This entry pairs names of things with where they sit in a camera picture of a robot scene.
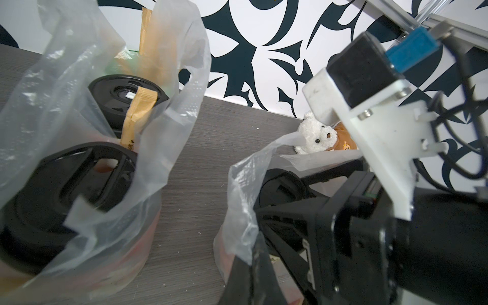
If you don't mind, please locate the red milk tea cup back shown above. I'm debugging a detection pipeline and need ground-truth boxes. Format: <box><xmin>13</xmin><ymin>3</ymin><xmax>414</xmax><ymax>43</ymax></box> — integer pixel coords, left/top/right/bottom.
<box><xmin>254</xmin><ymin>169</ymin><xmax>316</xmax><ymax>252</ymax></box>

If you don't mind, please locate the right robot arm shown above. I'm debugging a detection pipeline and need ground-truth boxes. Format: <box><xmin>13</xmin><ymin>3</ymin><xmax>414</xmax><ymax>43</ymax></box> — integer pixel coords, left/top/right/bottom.
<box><xmin>254</xmin><ymin>160</ymin><xmax>487</xmax><ymax>304</ymax></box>

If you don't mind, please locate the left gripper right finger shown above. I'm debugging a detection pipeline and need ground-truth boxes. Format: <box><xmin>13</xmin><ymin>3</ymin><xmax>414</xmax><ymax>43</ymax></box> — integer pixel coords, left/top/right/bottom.
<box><xmin>251</xmin><ymin>233</ymin><xmax>287</xmax><ymax>305</ymax></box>

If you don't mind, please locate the white teddy bear brown hoodie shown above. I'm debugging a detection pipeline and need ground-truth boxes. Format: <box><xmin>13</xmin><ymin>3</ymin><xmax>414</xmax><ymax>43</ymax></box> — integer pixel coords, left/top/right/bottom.
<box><xmin>294</xmin><ymin>111</ymin><xmax>358</xmax><ymax>155</ymax></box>

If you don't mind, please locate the red milk tea cup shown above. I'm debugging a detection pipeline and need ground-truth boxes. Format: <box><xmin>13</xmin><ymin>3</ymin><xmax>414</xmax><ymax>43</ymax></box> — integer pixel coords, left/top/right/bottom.
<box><xmin>254</xmin><ymin>169</ymin><xmax>316</xmax><ymax>252</ymax></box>
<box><xmin>88</xmin><ymin>74</ymin><xmax>169</xmax><ymax>138</ymax></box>
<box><xmin>1</xmin><ymin>142</ymin><xmax>161</xmax><ymax>304</ymax></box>

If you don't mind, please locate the clear plastic bag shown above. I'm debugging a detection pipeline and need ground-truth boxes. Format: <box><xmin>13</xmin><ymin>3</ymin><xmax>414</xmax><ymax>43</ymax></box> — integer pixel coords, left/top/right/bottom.
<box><xmin>1</xmin><ymin>1</ymin><xmax>211</xmax><ymax>304</ymax></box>
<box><xmin>213</xmin><ymin>132</ymin><xmax>362</xmax><ymax>282</ymax></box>

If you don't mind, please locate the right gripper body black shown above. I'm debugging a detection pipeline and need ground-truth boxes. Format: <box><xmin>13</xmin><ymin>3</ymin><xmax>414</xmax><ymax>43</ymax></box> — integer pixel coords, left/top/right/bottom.
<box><xmin>255</xmin><ymin>160</ymin><xmax>400</xmax><ymax>304</ymax></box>

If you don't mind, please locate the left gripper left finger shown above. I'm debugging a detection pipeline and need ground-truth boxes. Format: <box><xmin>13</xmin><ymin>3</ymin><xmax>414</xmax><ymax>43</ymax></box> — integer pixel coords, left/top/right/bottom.
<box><xmin>217</xmin><ymin>257</ymin><xmax>254</xmax><ymax>305</ymax></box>

